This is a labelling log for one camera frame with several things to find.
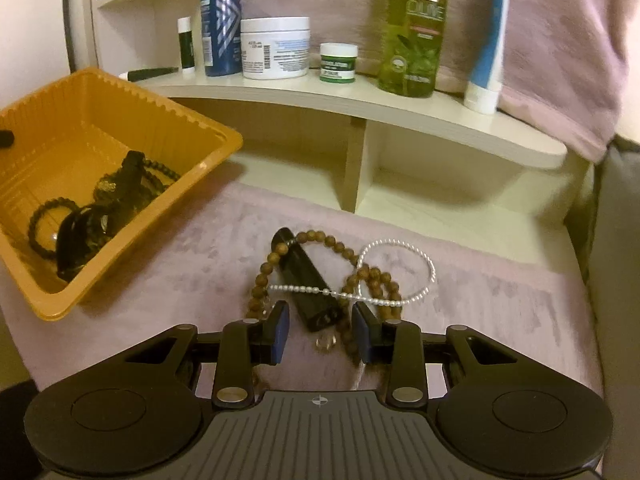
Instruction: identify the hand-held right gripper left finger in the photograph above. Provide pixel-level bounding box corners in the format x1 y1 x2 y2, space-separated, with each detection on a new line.
125 301 291 411

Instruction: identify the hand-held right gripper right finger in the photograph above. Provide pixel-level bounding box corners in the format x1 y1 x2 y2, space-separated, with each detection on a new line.
351 302 506 406

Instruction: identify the yellow plastic tray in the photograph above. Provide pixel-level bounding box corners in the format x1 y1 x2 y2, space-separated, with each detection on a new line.
0 66 245 322

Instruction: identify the white pearl necklace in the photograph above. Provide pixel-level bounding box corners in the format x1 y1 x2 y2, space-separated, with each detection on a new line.
267 237 437 309

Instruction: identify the brown wooden bead necklace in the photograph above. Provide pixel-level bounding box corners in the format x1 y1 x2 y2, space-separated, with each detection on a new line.
244 229 404 361

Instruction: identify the black wristband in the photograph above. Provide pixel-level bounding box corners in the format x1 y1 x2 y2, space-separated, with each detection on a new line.
55 205 110 282

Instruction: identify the black clip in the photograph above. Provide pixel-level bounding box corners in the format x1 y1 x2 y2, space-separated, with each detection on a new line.
120 150 144 182

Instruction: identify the pink towel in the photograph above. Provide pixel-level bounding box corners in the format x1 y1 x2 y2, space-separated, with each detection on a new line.
234 0 632 162
0 180 603 401

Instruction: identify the black cosmetic pencil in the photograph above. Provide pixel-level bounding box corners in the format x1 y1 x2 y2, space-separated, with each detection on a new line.
119 67 180 82

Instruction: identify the white and green lip balm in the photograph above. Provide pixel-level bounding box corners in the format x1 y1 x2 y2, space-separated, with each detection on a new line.
176 16 196 74

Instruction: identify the white vanity shelf unit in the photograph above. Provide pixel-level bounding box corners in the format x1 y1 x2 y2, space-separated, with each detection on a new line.
62 0 596 221

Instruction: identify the blue spray can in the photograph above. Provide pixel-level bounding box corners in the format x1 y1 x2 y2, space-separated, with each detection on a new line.
199 0 245 78

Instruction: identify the grey cushion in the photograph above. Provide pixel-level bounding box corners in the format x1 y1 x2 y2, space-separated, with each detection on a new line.
585 135 640 480

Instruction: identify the small green-label jar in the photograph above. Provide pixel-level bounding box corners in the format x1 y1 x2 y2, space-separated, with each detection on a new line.
319 43 360 84

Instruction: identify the white cream jar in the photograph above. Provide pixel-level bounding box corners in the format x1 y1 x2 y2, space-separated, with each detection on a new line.
240 16 311 80

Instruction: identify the white and blue tube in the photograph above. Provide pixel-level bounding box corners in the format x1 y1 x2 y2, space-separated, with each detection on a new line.
462 0 512 114

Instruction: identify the green oil spray bottle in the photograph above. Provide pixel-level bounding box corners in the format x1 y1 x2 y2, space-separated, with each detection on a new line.
377 0 451 100

